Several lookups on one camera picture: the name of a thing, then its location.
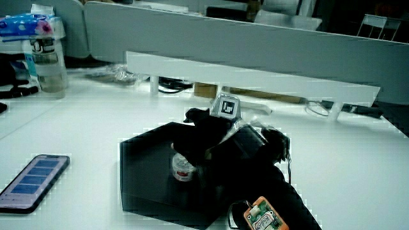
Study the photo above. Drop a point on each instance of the white chair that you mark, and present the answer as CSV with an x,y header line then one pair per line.
x,y
378,27

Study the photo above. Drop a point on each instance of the black tray box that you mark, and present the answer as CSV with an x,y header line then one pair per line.
x,y
143,172

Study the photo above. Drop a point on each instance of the brown cardboard box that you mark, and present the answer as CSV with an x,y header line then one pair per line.
x,y
206,90

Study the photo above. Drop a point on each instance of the white desk riser shelf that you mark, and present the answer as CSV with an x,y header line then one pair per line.
x,y
243,78

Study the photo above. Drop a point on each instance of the orange circuit board module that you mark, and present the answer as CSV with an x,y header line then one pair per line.
x,y
265,215

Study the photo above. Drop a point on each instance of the white desk partition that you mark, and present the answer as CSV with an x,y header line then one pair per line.
x,y
243,41

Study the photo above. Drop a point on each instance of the black smartphone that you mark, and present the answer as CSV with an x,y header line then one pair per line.
x,y
32,182

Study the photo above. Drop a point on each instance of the blue tissue pack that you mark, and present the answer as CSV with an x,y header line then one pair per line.
x,y
25,27

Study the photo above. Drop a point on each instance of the person's right forearm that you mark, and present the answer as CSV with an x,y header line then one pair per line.
x,y
271,191

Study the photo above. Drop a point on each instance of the clear water bottle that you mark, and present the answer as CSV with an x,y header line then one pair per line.
x,y
48,64

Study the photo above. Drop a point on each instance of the person's right hand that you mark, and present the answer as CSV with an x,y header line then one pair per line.
x,y
211,134

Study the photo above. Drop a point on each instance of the clear plastic bag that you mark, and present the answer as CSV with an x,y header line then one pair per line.
x,y
115,74

